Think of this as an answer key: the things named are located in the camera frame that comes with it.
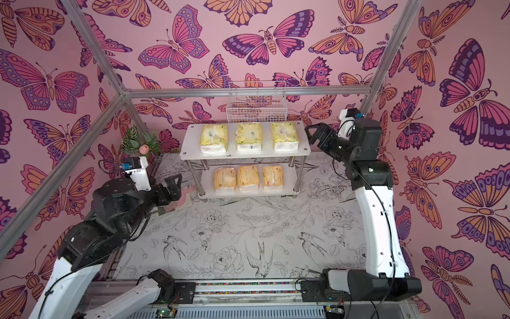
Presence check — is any yellow tissue pack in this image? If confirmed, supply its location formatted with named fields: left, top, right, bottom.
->
left=235, top=122, right=263, bottom=152
left=200, top=124, right=228, bottom=154
left=271, top=122, right=300, bottom=152

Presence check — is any orange tissue pack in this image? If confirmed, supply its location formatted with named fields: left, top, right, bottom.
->
left=262, top=166, right=284, bottom=190
left=237, top=165, right=260, bottom=191
left=212, top=167, right=237, bottom=193

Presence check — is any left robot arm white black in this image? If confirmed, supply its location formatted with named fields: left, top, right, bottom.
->
left=30, top=173, right=182, bottom=318

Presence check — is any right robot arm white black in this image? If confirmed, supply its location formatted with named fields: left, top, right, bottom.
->
left=305, top=118, right=422, bottom=303

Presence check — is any white two-tier shelf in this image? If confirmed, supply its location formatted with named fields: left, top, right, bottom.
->
left=179, top=121, right=311, bottom=199

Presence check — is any black vase with plant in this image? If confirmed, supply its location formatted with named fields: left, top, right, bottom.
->
left=121, top=126, right=163, bottom=157

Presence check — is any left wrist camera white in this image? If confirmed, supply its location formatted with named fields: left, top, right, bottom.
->
left=120, top=156, right=151, bottom=191

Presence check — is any white wire basket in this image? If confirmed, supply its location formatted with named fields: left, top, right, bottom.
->
left=222, top=80, right=288, bottom=123

